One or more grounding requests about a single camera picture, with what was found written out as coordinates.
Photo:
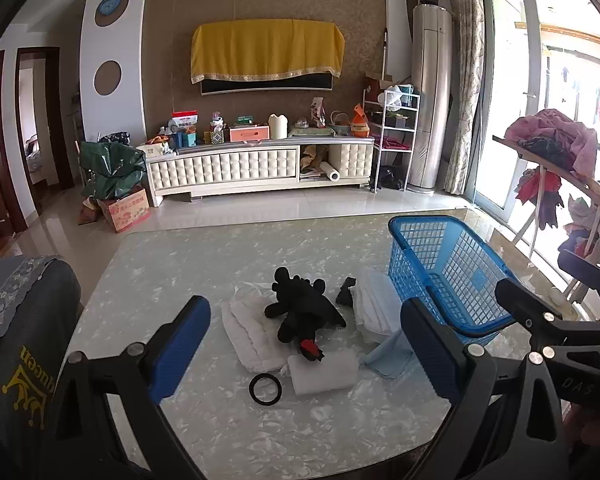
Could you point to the round brown wall panel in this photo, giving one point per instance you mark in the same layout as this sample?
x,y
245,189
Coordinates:
x,y
107,77

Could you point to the black television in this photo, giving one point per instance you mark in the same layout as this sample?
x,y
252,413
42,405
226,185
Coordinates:
x,y
260,86

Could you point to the chair with grey cover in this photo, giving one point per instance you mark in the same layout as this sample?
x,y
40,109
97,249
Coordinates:
x,y
25,320

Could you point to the standing air conditioner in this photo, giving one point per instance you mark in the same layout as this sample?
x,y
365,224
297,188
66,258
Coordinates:
x,y
430,100

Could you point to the green bag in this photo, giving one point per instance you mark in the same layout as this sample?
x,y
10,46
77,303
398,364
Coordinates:
x,y
110,170

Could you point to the white television cabinet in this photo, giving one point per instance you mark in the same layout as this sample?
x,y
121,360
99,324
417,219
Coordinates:
x,y
230,167

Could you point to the dark wooden door frame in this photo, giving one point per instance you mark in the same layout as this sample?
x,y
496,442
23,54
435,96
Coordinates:
x,y
55,120

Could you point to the wooden clothes rack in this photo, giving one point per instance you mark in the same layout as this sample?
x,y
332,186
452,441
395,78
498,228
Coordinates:
x,y
585,187

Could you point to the hanging clothes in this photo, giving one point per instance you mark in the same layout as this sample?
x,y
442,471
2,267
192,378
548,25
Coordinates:
x,y
540,195

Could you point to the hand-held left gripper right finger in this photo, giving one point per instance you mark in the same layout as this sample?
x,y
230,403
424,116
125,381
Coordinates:
x,y
427,345

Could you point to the white shelf rack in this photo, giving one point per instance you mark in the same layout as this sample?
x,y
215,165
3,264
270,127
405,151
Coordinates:
x,y
414,130

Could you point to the black plush dragon toy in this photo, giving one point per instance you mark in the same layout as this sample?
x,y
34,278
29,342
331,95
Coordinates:
x,y
305,305

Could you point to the small black cloth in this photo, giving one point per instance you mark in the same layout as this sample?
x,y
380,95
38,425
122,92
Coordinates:
x,y
346,292

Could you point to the orange bag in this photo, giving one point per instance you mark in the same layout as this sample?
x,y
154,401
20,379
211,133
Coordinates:
x,y
360,120

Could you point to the white towel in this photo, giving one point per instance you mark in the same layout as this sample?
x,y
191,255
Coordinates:
x,y
325,372

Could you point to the white quilted cloth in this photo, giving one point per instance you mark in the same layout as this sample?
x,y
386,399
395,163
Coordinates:
x,y
250,330

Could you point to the black bag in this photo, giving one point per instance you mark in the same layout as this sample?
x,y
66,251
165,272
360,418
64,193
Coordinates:
x,y
392,178

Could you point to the cardboard box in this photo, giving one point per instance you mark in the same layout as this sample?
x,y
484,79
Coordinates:
x,y
127,210

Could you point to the blue wall clock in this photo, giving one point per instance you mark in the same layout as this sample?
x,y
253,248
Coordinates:
x,y
110,4

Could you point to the patterned curtain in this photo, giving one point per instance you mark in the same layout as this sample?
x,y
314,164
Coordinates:
x,y
467,85

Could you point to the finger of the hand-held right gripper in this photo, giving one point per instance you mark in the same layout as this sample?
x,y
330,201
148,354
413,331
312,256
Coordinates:
x,y
577,262
517,296

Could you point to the pink box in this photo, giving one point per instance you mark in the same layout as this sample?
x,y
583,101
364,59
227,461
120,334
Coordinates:
x,y
249,134

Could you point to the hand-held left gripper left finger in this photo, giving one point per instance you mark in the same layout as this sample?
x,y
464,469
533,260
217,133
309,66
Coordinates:
x,y
180,345

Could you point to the blue plastic basket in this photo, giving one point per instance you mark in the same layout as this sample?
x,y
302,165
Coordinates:
x,y
430,230

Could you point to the pink clothes pile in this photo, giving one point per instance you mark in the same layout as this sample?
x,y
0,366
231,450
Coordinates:
x,y
555,127

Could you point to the light blue cloth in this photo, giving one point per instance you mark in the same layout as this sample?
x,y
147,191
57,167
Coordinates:
x,y
390,355

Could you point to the white paper roll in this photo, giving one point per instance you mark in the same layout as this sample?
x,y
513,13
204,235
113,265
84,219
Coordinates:
x,y
331,172

